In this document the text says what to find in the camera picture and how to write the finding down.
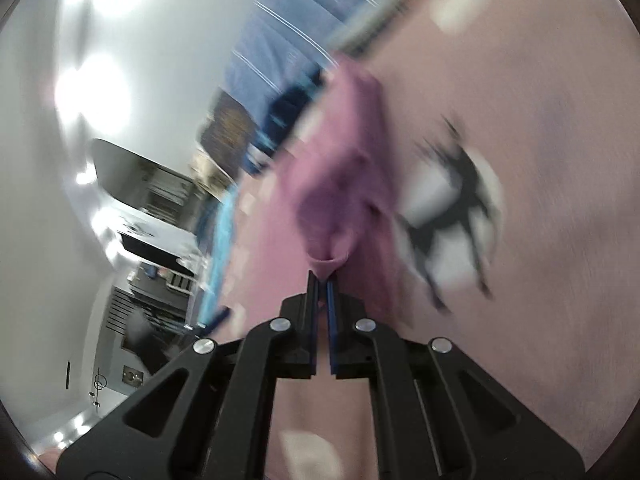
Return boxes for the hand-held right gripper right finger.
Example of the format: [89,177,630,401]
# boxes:
[325,280,586,480]

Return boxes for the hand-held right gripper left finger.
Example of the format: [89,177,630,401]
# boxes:
[56,271,321,480]

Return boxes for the pink garment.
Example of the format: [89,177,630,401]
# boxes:
[272,56,417,332]

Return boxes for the light blue blanket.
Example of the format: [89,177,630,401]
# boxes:
[196,191,240,327]

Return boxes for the white shelf unit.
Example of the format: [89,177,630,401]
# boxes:
[166,269,195,292]

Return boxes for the white cloth with black print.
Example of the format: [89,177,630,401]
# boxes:
[397,114,507,313]

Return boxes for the navy star-print socks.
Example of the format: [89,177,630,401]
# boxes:
[244,66,328,177]

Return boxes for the brown dark pillow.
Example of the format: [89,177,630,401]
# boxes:
[199,87,262,182]

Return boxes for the blue plaid pillow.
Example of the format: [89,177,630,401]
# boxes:
[221,0,443,128]

